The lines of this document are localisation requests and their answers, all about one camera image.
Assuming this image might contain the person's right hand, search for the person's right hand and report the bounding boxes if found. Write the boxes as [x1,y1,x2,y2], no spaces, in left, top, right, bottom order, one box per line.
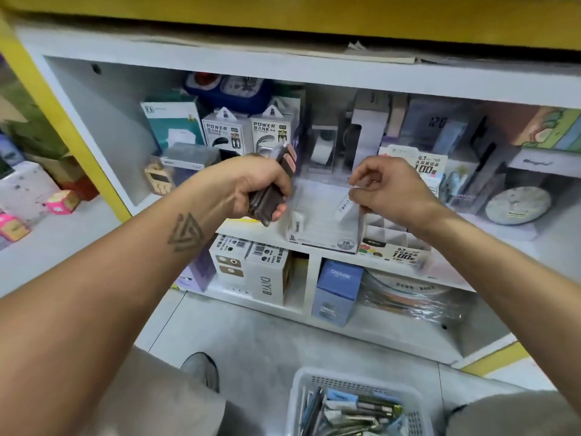
[347,156,441,234]

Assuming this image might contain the person's left hand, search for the person's left hand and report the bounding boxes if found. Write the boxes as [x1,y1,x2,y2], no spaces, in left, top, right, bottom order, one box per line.
[195,151,296,223]

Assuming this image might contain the dark grey refill packets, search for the dark grey refill packets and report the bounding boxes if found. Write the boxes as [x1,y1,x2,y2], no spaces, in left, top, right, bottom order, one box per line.
[248,145,299,226]

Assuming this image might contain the grey white refill packet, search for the grey white refill packet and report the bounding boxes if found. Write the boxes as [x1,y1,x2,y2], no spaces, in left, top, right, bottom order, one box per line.
[336,190,359,223]

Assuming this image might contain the white shelf with yellow trim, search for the white shelf with yellow trim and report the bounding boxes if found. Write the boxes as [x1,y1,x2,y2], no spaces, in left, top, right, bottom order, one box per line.
[0,0,581,378]

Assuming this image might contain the white plastic basket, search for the white plastic basket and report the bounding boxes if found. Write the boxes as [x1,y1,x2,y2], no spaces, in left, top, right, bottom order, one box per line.
[287,366,437,436]

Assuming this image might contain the pile of lead refill packets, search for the pile of lead refill packets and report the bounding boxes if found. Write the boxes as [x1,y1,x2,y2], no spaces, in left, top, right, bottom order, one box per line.
[298,386,410,436]

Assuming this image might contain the person's right forearm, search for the person's right forearm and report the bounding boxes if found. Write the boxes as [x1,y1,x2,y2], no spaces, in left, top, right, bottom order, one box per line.
[418,208,581,414]

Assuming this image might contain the person's left forearm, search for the person's left forearm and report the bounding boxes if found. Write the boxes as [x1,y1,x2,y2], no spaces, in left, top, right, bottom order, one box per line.
[0,190,228,436]

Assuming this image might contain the white hanging accessory box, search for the white hanging accessory box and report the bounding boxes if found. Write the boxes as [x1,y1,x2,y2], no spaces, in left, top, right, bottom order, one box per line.
[247,97,301,158]
[202,107,255,160]

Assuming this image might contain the white refill display box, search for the white refill display box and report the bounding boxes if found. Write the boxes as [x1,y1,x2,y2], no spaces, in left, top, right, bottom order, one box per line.
[356,145,448,271]

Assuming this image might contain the clear boxed dark clock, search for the clear boxed dark clock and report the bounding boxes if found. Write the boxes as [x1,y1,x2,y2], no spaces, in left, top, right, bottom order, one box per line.
[160,143,223,187]

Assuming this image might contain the white tall box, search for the white tall box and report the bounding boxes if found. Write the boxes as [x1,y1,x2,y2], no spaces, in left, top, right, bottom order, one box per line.
[349,90,392,173]

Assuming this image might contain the grey digital clock box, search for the grey digital clock box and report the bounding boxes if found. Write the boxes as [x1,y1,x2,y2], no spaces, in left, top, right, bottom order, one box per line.
[399,95,473,160]

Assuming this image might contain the small tan alarm clock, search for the small tan alarm clock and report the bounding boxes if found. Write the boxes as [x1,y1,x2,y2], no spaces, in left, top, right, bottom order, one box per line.
[143,159,178,196]

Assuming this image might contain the clear plastic tray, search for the clear plastic tray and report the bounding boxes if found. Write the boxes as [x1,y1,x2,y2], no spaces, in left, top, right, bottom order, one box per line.
[281,172,364,255]

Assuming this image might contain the tape dispenser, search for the tape dispenser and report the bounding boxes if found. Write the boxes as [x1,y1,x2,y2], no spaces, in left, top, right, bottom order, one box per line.
[304,124,341,169]

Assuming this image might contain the teal white box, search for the teal white box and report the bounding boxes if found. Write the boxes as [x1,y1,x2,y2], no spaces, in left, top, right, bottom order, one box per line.
[140,93,208,153]

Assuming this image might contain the large white cardboard box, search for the large white cardboard box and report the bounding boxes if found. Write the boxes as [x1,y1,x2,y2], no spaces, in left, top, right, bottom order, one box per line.
[209,233,294,307]

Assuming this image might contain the purple box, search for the purple box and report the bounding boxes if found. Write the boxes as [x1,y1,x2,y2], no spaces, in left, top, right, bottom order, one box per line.
[177,249,219,294]

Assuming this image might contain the stack of wrapped discs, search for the stack of wrapped discs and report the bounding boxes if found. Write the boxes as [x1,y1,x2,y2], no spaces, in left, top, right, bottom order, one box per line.
[358,268,473,325]

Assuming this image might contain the blue small carton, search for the blue small carton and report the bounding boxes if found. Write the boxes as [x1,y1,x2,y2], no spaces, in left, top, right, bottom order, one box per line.
[311,259,364,328]

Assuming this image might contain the white round clock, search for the white round clock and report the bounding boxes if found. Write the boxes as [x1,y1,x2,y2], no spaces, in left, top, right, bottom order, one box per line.
[484,184,555,226]

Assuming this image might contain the flat cardboard sheets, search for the flat cardboard sheets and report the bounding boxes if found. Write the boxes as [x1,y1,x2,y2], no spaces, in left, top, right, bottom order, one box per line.
[127,31,581,69]

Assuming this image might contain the white long box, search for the white long box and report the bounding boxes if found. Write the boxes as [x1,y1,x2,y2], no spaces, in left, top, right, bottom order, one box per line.
[507,148,581,180]

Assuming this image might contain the pastel sticky notes pack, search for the pastel sticky notes pack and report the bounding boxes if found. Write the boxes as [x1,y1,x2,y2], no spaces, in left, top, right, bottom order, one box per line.
[481,102,581,153]

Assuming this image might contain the grey sneaker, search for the grey sneaker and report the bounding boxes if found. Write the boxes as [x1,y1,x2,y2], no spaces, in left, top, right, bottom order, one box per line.
[180,351,222,394]

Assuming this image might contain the assorted small colourful boxes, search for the assorted small colourful boxes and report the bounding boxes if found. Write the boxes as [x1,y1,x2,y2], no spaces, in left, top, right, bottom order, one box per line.
[0,81,99,246]

